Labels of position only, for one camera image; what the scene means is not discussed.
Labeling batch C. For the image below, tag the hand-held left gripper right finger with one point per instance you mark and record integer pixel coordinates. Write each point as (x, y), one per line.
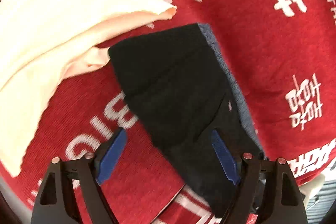
(223, 158)

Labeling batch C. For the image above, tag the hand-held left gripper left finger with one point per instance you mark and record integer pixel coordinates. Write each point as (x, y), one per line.
(112, 155)

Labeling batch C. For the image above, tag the black pants with blue trim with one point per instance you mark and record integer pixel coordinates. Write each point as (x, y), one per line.
(170, 82)

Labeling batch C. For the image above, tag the white rack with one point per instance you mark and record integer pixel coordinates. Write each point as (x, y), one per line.
(313, 184)

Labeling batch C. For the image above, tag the red printed blanket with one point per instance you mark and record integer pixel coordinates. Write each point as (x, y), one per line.
(262, 43)

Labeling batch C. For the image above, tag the cream cloth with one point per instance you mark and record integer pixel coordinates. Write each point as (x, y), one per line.
(52, 16)

